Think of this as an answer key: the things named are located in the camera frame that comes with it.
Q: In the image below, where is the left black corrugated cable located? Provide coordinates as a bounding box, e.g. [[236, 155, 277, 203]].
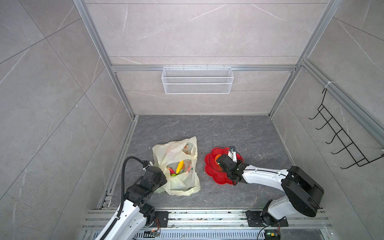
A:
[[98, 156, 148, 240]]

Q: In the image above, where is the yellowish plastic bag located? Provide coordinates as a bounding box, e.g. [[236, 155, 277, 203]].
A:
[[152, 137, 201, 197]]

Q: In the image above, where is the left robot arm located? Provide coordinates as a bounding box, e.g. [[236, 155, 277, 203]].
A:
[[97, 166, 167, 240]]

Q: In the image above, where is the red fake fruit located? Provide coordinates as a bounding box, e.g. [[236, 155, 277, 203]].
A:
[[167, 167, 176, 175]]

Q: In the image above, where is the yellow fake banana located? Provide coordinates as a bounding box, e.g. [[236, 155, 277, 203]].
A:
[[175, 161, 185, 175]]

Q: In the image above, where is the orange fake fruit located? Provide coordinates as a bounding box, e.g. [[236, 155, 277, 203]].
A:
[[215, 154, 222, 172]]

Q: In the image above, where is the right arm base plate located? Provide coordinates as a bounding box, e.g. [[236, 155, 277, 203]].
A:
[[245, 210, 289, 227]]

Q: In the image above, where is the red flower-shaped plate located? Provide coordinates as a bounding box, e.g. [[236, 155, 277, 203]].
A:
[[205, 146, 244, 186]]

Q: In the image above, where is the black wire hook rack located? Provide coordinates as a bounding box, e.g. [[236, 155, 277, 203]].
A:
[[309, 88, 384, 170]]

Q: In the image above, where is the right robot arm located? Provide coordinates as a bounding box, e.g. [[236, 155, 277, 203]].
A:
[[216, 155, 324, 226]]

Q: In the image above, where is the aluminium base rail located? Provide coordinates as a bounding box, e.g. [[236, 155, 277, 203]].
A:
[[81, 209, 332, 232]]

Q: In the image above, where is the white wire mesh basket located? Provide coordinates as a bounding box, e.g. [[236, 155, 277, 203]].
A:
[[162, 67, 234, 95]]

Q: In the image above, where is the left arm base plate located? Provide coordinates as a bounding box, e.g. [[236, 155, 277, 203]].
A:
[[155, 211, 170, 228]]

